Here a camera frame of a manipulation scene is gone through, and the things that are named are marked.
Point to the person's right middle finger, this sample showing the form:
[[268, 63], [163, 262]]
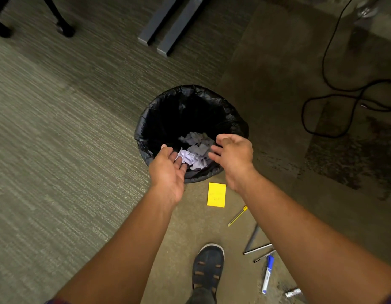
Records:
[[214, 158]]

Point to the grey trouser leg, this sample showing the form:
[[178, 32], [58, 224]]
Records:
[[201, 296]]

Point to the silver pen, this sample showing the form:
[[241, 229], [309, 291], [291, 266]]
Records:
[[258, 249], [264, 256]]

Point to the white blue marker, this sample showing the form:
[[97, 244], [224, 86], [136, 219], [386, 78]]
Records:
[[267, 275]]

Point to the dark grey pen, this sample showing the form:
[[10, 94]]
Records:
[[252, 239]]

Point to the dark blue clog shoe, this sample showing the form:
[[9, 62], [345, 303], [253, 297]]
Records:
[[208, 265]]

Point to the black lined trash bin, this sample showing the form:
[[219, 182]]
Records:
[[170, 117]]

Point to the person's right thumb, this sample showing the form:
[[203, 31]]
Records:
[[226, 139]]

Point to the yellow pencil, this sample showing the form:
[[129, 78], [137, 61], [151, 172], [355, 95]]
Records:
[[237, 216]]

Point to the person's left middle finger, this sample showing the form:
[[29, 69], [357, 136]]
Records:
[[178, 161]]

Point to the black chair leg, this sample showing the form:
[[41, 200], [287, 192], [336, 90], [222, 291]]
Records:
[[0, 26], [62, 25]]

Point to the yellow sticky note pad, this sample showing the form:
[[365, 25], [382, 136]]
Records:
[[216, 195]]

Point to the person's right hand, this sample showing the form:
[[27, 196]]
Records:
[[237, 159]]

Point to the small white cap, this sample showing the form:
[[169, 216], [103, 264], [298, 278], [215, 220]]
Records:
[[293, 293]]

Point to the person's left hand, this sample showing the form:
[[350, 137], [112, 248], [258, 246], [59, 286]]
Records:
[[166, 178]]

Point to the grey metal table foot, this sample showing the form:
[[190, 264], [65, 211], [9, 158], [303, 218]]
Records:
[[157, 20], [179, 28]]

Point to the person's right forearm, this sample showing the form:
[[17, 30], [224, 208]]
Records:
[[309, 250]]

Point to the person's left thumb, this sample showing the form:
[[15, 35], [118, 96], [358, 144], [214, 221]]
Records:
[[163, 150]]

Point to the person's left forearm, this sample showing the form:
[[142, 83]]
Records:
[[125, 253]]

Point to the pile of torn paper scraps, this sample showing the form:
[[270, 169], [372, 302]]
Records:
[[197, 151]]

